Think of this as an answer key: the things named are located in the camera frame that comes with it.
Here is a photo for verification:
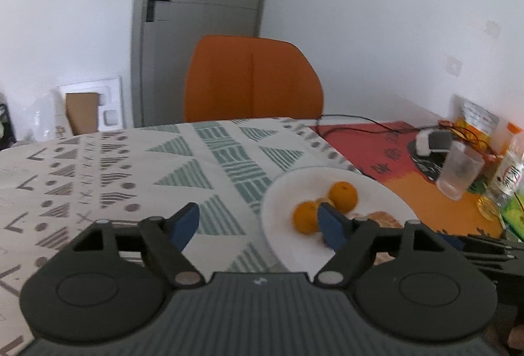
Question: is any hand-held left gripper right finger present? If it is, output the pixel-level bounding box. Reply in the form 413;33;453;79
313;203;453;289

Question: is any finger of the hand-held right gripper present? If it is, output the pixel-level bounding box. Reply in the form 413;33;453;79
435;232;524;255
464;253;524;287

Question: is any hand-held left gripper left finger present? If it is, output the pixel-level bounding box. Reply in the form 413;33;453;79
65;202;205;290

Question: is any large orange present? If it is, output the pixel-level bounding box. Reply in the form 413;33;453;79
329;181;359;213
293;200;322;234

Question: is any peeled pomelo segment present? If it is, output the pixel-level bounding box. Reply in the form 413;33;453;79
353;211;404;229

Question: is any white plate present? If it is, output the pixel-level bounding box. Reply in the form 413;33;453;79
261;167;418;272

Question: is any yellow translucent object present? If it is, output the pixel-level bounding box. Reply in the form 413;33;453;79
477;196;502;221

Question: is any green packet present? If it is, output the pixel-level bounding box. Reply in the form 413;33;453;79
501;192;524;234

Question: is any clear plastic cup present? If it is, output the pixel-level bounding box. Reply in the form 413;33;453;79
436;141;486;201

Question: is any clear bottle orange cap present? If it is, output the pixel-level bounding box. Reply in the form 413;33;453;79
491;122;524;197

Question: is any red and orange table mat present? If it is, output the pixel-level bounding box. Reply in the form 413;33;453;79
309;119;506;242

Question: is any patterned white tablecloth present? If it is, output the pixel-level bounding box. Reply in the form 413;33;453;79
0;118;361;356

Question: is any white foam packaging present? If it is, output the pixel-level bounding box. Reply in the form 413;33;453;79
57;75;124;131

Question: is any orange chair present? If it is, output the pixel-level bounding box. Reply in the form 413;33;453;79
184;35;325;123

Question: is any white plastic bag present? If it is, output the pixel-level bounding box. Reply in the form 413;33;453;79
16;92;70;141

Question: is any black cable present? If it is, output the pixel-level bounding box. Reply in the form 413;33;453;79
309;114;453;136

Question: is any black door handle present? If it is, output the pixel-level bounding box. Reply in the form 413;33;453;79
146;0;171;23

